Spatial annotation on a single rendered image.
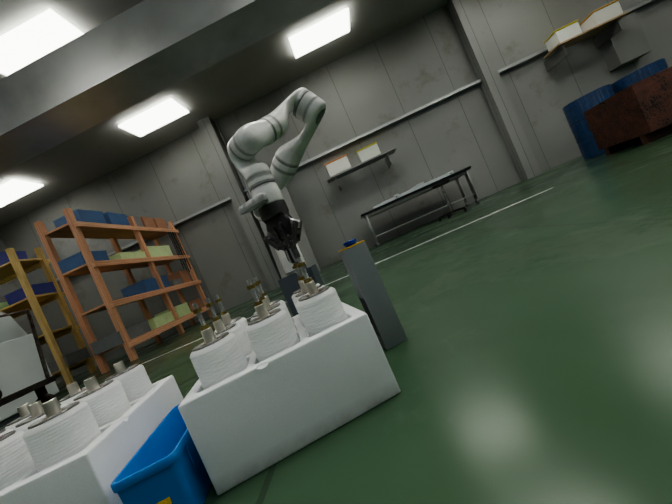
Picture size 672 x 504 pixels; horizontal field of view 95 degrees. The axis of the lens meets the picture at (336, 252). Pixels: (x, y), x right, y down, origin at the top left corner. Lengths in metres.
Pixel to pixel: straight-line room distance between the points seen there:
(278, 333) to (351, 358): 0.16
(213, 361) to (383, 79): 7.76
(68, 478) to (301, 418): 0.39
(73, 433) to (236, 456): 0.30
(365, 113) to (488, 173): 3.11
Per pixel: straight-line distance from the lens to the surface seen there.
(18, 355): 5.42
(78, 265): 5.88
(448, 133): 7.89
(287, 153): 1.12
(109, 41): 5.06
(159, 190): 8.83
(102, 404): 0.89
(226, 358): 0.68
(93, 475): 0.76
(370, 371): 0.67
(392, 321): 0.92
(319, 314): 0.66
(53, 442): 0.80
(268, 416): 0.67
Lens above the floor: 0.33
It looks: 1 degrees down
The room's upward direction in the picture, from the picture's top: 24 degrees counter-clockwise
